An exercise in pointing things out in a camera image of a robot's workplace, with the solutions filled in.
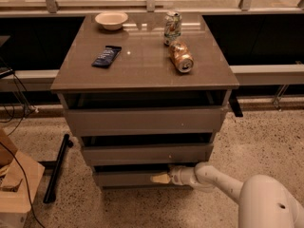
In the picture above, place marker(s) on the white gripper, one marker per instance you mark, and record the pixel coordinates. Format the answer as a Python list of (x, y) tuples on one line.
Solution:
[(176, 176)]

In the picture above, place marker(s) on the grey drawer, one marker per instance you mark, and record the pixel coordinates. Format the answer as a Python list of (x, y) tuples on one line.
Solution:
[(116, 122), (129, 179), (147, 154)]

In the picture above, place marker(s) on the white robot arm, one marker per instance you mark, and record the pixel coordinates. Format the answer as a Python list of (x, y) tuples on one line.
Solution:
[(263, 202)]

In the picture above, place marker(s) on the grey drawer cabinet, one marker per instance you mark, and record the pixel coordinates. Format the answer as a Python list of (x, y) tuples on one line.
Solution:
[(143, 76)]

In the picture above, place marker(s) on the black metal leg right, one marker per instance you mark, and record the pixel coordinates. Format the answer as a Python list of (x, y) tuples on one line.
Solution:
[(234, 104)]

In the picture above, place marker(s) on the black metal floor bar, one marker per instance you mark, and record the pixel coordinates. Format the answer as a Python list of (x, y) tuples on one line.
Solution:
[(55, 169)]

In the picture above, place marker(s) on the lying orange soda can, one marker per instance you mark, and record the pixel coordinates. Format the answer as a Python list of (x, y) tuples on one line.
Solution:
[(181, 57)]

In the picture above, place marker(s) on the dark blue snack bar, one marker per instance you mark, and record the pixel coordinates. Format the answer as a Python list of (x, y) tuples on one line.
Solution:
[(107, 57)]

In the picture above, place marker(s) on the brown cardboard box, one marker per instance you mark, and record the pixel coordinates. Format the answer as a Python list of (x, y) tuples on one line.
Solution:
[(21, 176)]

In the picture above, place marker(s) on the upright green white can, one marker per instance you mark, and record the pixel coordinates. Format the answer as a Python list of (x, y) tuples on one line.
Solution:
[(172, 26)]

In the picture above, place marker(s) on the white bowl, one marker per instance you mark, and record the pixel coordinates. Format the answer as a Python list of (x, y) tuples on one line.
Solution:
[(111, 20)]

